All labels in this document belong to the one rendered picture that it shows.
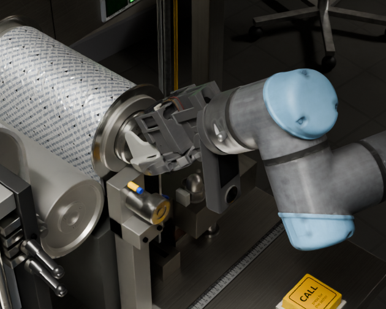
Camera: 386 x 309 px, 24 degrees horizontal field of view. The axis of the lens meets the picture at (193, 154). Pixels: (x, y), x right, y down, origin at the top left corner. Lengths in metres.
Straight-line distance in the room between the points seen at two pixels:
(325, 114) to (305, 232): 0.13
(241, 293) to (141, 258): 0.22
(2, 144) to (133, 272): 0.37
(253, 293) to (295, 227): 0.53
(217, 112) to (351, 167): 0.16
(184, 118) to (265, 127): 0.15
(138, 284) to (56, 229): 0.21
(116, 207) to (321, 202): 0.39
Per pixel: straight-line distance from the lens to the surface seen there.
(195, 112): 1.06
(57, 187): 1.20
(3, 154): 1.08
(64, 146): 1.27
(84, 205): 1.24
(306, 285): 1.48
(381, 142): 1.02
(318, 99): 0.95
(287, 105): 0.92
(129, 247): 1.31
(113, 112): 1.19
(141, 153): 1.17
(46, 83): 1.26
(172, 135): 1.08
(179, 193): 1.43
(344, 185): 0.97
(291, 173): 0.96
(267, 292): 1.50
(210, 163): 1.09
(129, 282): 1.38
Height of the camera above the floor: 2.07
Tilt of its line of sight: 43 degrees down
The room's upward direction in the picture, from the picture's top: straight up
